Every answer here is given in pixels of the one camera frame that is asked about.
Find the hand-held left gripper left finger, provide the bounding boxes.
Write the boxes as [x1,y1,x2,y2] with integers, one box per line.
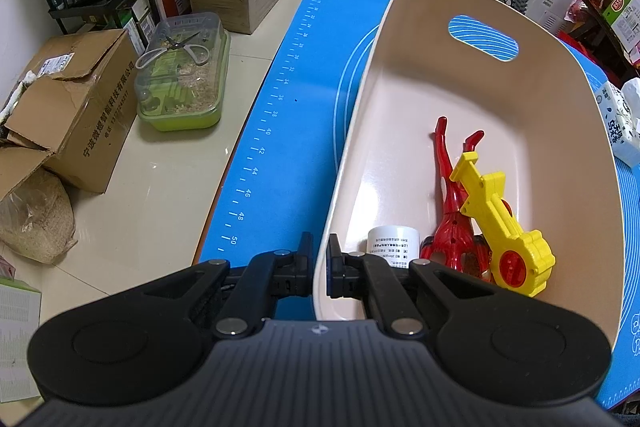
[122,232,316,340]

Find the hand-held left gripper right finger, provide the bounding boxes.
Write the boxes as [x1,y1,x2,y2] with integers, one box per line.
[326,233,506,338]

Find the white pill bottle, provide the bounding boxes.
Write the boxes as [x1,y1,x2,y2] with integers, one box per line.
[367,225,421,273]

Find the red plastic toy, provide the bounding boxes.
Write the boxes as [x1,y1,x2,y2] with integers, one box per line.
[419,116,493,283]

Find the yellow plastic toy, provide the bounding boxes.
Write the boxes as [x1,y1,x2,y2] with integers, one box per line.
[449,151,557,298]

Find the beige plastic basket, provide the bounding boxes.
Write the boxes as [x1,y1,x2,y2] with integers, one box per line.
[312,0,626,350]

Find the blue silicone mat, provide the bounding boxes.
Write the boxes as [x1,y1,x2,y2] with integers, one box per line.
[199,0,640,410]

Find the green clear pet cage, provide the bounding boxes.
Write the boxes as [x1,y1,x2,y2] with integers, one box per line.
[135,12,231,132]

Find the torn cardboard box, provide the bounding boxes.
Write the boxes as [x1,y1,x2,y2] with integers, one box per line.
[0,28,138,194]

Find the bag of wood shavings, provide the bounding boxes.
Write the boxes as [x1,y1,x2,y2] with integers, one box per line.
[0,167,78,265]

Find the white printed carton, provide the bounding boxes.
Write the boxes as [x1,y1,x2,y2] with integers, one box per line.
[0,277,42,403]

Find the white tissue box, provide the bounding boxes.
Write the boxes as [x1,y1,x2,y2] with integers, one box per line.
[595,77,640,168]

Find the dark wooden side table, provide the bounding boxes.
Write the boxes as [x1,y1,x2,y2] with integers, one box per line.
[565,0,640,78]

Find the green and white carton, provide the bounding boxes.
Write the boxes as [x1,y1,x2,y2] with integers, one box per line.
[602,0,640,52]

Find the grey handled scissors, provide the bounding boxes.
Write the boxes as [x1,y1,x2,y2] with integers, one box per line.
[135,32,211,70]

